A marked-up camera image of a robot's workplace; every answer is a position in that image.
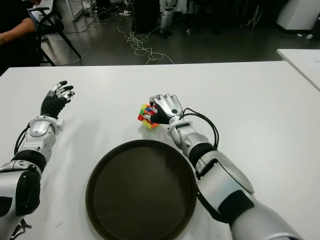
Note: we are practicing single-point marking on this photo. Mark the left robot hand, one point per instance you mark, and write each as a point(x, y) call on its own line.
point(51, 105)

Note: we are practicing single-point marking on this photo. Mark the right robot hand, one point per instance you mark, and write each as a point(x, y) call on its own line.
point(167, 107)

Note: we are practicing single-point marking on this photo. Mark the multicoloured Rubik's cube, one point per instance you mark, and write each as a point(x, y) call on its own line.
point(147, 115)

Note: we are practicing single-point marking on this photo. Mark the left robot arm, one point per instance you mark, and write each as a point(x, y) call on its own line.
point(10, 185)

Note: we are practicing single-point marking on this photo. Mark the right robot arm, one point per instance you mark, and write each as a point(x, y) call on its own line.
point(230, 190)

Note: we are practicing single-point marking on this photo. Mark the dark round plate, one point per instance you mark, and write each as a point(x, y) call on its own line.
point(140, 190)

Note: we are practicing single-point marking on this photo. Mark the black office chair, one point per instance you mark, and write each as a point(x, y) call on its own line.
point(56, 25)

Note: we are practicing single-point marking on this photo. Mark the white humanoid robot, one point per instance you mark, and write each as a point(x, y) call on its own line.
point(165, 17)

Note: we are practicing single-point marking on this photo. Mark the person in white shirt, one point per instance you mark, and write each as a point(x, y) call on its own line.
point(36, 16)

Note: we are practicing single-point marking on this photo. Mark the black cabinet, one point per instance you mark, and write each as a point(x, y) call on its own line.
point(146, 15)

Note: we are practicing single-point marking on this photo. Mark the white board panel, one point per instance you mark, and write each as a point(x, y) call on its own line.
point(78, 8)

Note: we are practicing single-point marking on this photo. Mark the person in black shirt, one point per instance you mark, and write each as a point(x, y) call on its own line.
point(10, 10)

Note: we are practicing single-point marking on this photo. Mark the grey folding stand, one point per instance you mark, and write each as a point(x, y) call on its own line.
point(253, 17)

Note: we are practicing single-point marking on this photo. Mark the white side table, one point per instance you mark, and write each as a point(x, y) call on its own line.
point(300, 65)

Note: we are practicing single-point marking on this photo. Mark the white cabinet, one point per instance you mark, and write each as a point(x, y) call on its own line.
point(297, 15)

